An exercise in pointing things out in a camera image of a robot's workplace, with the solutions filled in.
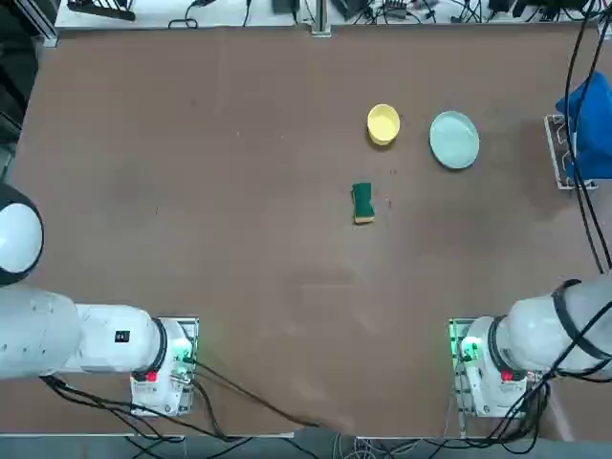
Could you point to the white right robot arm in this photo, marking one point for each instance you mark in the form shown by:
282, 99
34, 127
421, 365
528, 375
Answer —
535, 325

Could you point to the pale green plate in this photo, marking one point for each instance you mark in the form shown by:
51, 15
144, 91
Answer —
454, 141

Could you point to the grey power adapter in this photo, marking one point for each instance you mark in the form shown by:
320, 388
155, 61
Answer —
348, 8

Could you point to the aluminium frame profile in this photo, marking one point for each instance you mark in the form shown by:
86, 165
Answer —
48, 36

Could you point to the black power strip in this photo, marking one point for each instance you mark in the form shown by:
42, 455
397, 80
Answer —
102, 10

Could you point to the aluminium post with white bracket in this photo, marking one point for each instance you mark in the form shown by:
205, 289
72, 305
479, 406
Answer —
321, 19

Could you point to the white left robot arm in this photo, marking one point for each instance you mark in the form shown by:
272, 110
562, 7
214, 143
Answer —
105, 344

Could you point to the small yellow dish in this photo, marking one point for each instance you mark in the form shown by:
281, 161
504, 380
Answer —
383, 123

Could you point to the aluminium rail with cutouts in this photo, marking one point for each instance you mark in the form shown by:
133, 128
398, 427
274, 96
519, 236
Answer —
557, 143

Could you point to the green and yellow sponge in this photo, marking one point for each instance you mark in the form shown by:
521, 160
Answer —
363, 201

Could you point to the black power adapter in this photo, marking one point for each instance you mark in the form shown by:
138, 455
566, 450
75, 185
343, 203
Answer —
285, 6

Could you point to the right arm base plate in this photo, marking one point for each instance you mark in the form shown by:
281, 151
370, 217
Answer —
458, 330

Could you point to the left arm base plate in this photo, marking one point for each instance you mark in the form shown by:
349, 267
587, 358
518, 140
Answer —
190, 325

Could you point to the blue cloth bag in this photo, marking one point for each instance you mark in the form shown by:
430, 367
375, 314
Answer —
595, 129

